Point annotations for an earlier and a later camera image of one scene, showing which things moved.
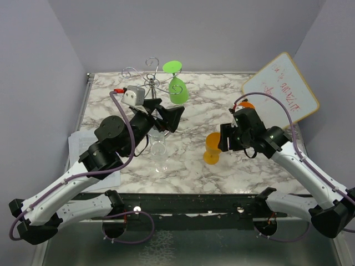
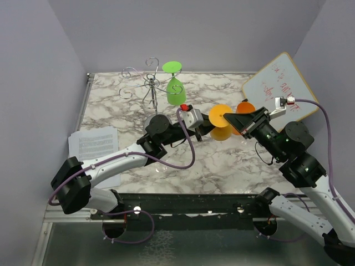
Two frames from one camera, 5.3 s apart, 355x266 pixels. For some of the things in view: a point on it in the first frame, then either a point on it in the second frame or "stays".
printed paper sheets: [78, 143] stays
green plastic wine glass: [178, 92] stays
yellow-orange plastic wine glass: [211, 155] to [223, 128]
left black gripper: [171, 117] to [204, 128]
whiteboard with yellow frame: [282, 77] stays
